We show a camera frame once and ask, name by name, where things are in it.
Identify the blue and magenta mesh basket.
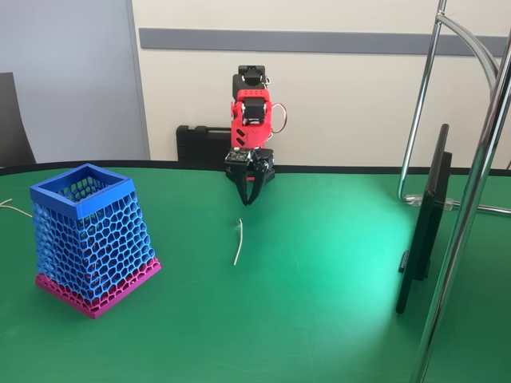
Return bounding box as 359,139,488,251
30,162,164,320

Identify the black plastic tool case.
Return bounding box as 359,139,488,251
176,124,234,163

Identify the green cloth mat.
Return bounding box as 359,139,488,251
0,159,511,383

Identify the clear plastic clip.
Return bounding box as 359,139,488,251
406,193,457,210

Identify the chrome tube stand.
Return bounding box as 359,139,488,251
397,0,511,383

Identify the black chair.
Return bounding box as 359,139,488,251
0,72,38,169

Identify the small camera circuit board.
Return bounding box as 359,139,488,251
224,148,252,165

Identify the red white servo cable loop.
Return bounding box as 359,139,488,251
270,101,289,136

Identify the grey wall rail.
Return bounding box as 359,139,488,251
138,27,510,57

